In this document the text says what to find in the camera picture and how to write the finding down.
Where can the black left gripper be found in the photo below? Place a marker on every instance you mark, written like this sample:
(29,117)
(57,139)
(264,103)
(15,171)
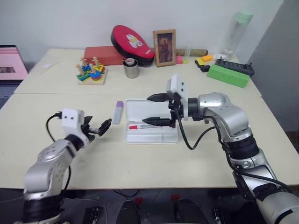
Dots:
(91,131)

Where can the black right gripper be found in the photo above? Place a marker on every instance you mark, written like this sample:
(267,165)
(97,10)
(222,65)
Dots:
(175,109)

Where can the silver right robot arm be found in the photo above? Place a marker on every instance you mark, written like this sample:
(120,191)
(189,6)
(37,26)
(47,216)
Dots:
(233,116)

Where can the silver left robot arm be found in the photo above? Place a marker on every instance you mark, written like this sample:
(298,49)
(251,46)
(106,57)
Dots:
(46,163)

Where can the purple capped marker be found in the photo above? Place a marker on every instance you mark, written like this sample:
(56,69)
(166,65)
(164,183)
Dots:
(117,113)

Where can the red capped marker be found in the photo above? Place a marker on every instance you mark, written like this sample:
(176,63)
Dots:
(137,127)

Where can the white plastic pencil case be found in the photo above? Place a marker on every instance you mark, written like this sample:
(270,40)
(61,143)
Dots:
(144,137)

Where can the metal cup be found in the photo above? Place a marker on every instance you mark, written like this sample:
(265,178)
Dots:
(130,70)

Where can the wooden colourful stacking toy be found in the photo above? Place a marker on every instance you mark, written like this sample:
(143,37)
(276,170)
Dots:
(92,74)

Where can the pink small block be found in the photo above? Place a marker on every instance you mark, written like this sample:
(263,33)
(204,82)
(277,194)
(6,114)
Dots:
(179,60)

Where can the yellow green small block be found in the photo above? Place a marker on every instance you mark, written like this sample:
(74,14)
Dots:
(186,61)

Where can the yellow black toy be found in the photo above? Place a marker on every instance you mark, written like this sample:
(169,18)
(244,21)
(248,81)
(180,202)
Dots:
(202,65)

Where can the wooden framed picture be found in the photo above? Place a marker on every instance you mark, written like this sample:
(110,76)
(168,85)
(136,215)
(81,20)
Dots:
(164,46)

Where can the small clear tube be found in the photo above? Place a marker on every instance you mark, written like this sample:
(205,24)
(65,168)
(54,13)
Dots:
(189,49)

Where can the red rectangular box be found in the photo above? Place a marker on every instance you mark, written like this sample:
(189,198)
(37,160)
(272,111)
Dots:
(98,54)

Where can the orange small block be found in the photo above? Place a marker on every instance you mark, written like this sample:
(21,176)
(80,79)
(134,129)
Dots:
(208,58)

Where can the red black boxing pad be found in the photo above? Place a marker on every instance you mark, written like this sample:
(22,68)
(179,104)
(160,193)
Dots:
(130,43)

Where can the green rectangular box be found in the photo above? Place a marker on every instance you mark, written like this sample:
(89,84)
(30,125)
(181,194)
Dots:
(227,75)

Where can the black power strip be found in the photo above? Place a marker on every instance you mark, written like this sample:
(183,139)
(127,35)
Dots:
(240,66)

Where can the dark rounded shape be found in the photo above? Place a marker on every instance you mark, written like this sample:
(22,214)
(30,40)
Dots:
(128,213)
(188,212)

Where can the laptop with pink screen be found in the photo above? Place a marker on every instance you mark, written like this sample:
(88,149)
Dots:
(9,63)

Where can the clear bottle green lid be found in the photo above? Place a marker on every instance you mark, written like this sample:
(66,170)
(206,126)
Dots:
(236,35)

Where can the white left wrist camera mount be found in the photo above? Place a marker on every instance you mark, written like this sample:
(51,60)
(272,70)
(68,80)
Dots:
(71,121)

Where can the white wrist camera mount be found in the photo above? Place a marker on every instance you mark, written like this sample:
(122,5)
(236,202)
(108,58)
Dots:
(71,121)
(177,85)

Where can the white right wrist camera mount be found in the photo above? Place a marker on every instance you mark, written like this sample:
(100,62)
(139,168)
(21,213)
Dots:
(177,85)

